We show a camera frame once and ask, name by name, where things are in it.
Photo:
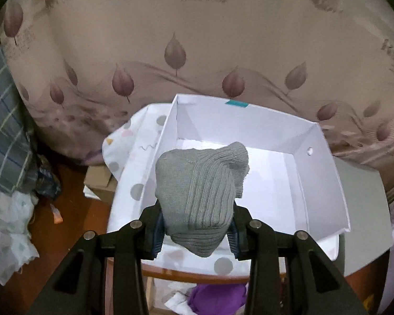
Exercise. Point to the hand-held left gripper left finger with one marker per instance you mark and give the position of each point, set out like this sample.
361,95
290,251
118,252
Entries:
157,236

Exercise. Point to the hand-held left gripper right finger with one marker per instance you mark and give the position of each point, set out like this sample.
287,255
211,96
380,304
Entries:
234,240

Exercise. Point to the grey ribbed knit underwear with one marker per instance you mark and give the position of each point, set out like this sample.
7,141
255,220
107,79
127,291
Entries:
197,197

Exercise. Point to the purple underwear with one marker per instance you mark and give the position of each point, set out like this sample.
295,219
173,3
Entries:
216,298

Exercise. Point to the white cardboard shoe box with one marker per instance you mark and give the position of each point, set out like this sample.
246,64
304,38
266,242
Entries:
275,187

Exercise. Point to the brown cardboard box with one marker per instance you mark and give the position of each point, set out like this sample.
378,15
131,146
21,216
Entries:
100,178

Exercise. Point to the white dotted cloth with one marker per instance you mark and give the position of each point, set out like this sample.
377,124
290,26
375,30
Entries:
131,157

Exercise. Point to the small orange thing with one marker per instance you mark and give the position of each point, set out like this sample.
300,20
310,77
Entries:
56,216

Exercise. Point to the dark plastic bag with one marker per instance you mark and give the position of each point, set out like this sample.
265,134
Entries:
46,183

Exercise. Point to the grey box lid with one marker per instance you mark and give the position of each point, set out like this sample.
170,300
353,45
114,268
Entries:
364,220

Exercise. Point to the white patterned cloth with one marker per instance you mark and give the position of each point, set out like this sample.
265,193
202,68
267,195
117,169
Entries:
6,236

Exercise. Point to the plaid cloth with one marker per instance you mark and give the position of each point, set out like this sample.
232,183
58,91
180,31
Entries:
3,121

